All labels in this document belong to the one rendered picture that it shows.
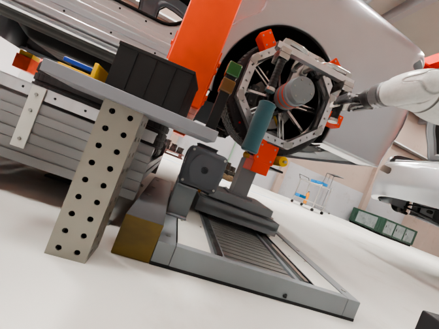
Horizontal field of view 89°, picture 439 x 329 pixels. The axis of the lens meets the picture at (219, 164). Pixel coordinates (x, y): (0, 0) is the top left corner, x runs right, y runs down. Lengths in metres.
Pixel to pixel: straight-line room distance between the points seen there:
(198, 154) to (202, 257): 0.42
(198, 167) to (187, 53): 0.43
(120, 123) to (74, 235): 0.31
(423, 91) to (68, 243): 1.08
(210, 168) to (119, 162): 0.44
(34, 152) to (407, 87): 1.24
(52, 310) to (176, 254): 0.34
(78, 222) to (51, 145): 0.38
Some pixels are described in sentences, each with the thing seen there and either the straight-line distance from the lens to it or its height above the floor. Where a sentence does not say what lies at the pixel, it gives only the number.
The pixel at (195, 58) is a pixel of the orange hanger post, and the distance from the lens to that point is 0.86.
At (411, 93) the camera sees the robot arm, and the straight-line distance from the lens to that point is 0.93.
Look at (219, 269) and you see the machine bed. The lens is 0.82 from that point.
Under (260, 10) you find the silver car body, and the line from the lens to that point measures 1.63.
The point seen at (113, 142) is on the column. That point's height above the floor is 0.32.
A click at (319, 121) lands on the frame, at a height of 0.80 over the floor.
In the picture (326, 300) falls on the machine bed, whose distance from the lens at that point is 1.04.
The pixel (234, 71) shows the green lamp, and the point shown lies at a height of 0.63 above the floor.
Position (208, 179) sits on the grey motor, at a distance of 0.97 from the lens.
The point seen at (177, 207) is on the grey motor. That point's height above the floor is 0.12.
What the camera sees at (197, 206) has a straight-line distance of 1.24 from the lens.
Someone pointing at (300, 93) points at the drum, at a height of 0.83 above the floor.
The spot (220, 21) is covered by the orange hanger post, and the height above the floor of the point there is 0.83.
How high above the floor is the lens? 0.38
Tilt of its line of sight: 1 degrees down
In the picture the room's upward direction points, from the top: 22 degrees clockwise
